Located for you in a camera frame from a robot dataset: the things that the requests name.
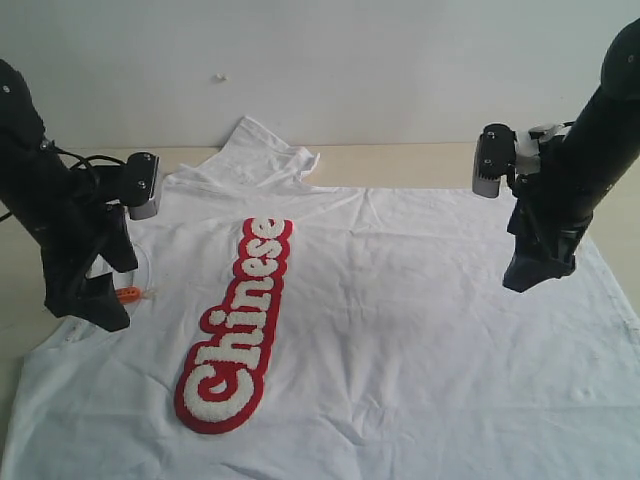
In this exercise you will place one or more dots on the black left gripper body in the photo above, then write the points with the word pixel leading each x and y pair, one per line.
pixel 72 236

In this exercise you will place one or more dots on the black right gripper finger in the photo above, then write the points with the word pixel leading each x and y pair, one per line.
pixel 548 268
pixel 526 269

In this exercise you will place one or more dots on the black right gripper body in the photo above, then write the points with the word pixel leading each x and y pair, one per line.
pixel 536 226

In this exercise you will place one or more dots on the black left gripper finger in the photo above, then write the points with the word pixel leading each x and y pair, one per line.
pixel 118 250
pixel 91 299

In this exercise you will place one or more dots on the orange clothing tag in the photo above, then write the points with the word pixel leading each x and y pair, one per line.
pixel 132 294

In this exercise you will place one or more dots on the white t-shirt red lettering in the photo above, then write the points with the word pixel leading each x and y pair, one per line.
pixel 300 332

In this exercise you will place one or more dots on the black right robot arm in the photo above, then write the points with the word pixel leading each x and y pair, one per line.
pixel 555 206

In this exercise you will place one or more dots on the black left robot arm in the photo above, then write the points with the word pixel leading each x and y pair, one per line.
pixel 31 170

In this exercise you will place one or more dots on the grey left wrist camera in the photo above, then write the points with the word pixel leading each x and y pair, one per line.
pixel 140 185

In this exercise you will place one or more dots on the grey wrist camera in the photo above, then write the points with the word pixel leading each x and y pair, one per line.
pixel 140 185
pixel 494 158

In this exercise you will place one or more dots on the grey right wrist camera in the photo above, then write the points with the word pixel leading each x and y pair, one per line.
pixel 494 158

